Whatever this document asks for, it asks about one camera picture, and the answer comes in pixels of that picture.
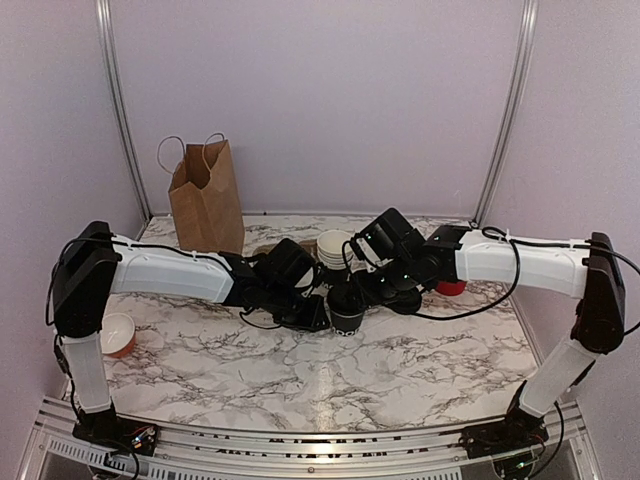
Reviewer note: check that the aluminium left corner post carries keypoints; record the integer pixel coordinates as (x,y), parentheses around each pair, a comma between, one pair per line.
(110,60)

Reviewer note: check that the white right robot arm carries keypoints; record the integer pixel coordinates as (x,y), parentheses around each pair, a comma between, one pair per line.
(586,270)

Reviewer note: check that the red ribbed metal bucket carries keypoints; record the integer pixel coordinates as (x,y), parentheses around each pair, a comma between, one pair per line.
(451,288)

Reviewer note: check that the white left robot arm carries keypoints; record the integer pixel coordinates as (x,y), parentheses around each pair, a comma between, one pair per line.
(98,264)

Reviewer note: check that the black plastic cup lid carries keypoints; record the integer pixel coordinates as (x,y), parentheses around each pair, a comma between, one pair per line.
(344,301)

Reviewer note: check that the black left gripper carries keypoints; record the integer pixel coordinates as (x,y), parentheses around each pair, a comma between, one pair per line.
(312,320)

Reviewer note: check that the aluminium right corner post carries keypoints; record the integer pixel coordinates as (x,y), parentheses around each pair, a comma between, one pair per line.
(515,94)

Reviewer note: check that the aluminium front rail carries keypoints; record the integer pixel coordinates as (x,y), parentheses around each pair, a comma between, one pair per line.
(191,452)

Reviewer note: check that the stack of black paper cups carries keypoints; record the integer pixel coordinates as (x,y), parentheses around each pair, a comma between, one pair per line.
(334,252)

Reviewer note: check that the stack of black cup lids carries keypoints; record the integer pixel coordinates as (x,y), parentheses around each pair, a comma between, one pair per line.
(407,303)

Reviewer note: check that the brown paper bag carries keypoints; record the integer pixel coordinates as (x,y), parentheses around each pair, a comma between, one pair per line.
(204,198)

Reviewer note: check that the aluminium corner post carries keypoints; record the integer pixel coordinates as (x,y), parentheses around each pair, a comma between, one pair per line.
(110,60)
(515,94)

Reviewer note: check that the single black paper cup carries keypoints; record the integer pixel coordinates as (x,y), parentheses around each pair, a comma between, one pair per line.
(346,325)

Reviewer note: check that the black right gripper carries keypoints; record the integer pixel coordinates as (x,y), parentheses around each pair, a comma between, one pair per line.
(371,296)

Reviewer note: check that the cardboard cup carrier tray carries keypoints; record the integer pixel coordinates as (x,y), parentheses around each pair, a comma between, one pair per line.
(310,246)

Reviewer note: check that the orange paper bowl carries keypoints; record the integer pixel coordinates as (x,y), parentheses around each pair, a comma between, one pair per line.
(118,335)

